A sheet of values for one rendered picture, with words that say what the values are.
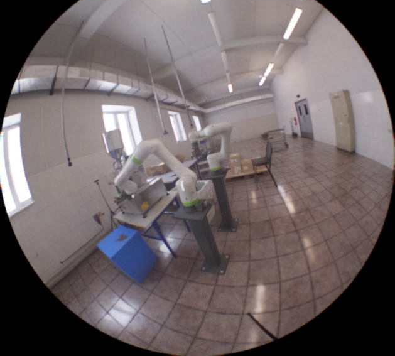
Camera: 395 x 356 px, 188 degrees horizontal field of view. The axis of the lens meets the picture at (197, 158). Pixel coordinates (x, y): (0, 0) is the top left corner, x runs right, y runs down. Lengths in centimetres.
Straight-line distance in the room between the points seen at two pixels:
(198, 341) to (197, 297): 54
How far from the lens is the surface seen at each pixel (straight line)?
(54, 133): 294
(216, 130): 117
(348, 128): 477
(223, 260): 162
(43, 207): 278
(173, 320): 156
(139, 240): 163
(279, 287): 149
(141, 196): 144
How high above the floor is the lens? 142
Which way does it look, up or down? 10 degrees down
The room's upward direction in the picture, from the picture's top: 16 degrees counter-clockwise
